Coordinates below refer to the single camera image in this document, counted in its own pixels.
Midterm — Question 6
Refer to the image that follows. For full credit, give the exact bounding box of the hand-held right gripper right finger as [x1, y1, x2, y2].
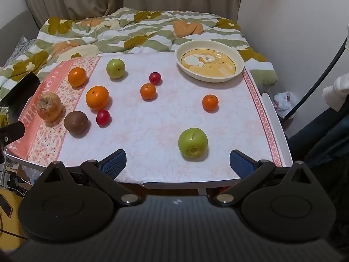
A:
[214, 149, 314, 207]

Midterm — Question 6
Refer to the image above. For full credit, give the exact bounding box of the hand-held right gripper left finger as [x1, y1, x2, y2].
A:
[41, 149, 142, 207]

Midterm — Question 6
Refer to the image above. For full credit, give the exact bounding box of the wrinkled red-yellow apple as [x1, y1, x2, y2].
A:
[37, 92, 62, 122]

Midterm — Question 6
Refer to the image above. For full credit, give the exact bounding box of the large green apple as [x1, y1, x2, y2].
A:
[178, 128, 208, 159]

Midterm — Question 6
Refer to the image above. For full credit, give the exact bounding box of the grey patterned pillow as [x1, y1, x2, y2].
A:
[0, 35, 37, 69]

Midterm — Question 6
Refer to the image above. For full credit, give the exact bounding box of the small green apple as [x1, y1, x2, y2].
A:
[106, 58, 126, 79]

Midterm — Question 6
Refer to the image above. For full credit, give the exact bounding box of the small tangerine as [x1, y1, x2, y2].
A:
[140, 83, 157, 100]
[202, 94, 219, 112]

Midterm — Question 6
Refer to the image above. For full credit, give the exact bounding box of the dark blue cloth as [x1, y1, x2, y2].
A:
[287, 106, 349, 186]

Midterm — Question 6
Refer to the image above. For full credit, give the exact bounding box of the white cloth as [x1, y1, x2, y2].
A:
[322, 72, 349, 112]

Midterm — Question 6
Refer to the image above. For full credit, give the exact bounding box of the black cardboard box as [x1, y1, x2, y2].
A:
[0, 72, 41, 123]

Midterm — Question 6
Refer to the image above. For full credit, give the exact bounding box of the cream bowl with bear print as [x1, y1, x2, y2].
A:
[174, 40, 245, 83]

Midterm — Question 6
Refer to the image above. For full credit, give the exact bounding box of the medium orange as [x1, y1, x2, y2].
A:
[68, 67, 87, 87]

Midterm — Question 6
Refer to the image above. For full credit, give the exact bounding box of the brown kiwi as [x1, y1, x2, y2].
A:
[64, 111, 89, 136]

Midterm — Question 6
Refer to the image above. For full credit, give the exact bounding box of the large orange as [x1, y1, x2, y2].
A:
[86, 86, 110, 110]

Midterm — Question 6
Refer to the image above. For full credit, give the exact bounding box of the white table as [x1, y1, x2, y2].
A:
[4, 93, 293, 195]

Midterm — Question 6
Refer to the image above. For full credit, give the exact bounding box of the black cable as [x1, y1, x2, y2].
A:
[287, 42, 349, 119]

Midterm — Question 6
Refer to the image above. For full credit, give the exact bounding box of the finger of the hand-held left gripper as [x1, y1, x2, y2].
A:
[0, 121, 26, 149]

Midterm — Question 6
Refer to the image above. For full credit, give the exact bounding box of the pink floral tablecloth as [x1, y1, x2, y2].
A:
[5, 52, 287, 184]

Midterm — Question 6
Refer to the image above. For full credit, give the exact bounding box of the white plastic bag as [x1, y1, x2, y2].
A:
[273, 91, 296, 119]

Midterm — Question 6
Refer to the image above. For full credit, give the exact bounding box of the yellow bag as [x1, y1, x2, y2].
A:
[0, 188, 28, 252]

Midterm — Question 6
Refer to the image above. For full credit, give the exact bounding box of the floral striped blanket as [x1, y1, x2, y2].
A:
[0, 7, 279, 127]

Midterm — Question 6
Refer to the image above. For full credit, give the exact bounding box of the grey headboard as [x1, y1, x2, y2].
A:
[0, 9, 41, 69]

